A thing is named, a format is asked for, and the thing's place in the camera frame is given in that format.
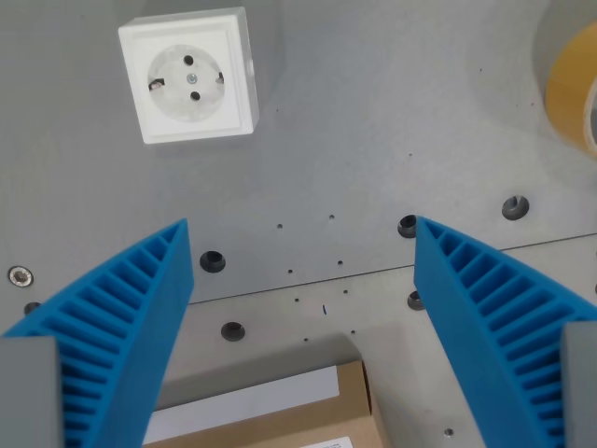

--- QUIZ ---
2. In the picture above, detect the yellow adhesive tape roll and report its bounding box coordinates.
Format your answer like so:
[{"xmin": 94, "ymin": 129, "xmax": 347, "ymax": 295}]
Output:
[{"xmin": 534, "ymin": 0, "xmax": 597, "ymax": 160}]

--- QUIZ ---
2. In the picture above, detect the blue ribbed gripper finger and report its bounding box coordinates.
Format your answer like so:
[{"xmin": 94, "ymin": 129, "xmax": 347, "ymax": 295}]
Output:
[
  {"xmin": 413, "ymin": 215, "xmax": 597, "ymax": 448},
  {"xmin": 0, "ymin": 217, "xmax": 195, "ymax": 448}
]

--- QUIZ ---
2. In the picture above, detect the white wall socket box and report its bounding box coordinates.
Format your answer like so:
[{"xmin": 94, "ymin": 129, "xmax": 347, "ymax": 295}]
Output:
[{"xmin": 118, "ymin": 7, "xmax": 261, "ymax": 145}]

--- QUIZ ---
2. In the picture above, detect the brown cardboard box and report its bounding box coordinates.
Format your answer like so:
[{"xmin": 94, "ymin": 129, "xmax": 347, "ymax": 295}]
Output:
[{"xmin": 142, "ymin": 357, "xmax": 388, "ymax": 448}]

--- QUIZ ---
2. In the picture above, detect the silver hex bolt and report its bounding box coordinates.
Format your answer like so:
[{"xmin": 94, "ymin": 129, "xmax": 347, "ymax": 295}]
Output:
[{"xmin": 7, "ymin": 265, "xmax": 35, "ymax": 288}]

